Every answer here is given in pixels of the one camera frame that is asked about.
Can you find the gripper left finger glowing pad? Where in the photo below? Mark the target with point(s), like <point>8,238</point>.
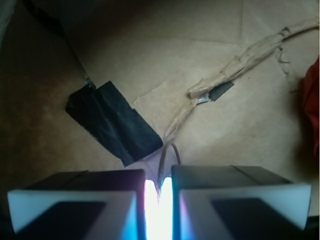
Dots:
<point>82,205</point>

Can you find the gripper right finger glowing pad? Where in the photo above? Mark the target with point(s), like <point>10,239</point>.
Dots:
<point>237,203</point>

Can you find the silver key bunch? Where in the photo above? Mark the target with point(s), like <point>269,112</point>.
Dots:
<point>162,165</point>

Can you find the black tape patch left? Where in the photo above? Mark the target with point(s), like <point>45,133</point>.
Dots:
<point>108,117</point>

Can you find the small black tape strip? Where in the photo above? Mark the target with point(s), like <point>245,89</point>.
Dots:
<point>219,90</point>

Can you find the brown paper bag liner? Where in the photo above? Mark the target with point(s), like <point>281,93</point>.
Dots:
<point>153,51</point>

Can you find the crumpled red paper ball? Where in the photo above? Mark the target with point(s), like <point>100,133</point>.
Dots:
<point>311,102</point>

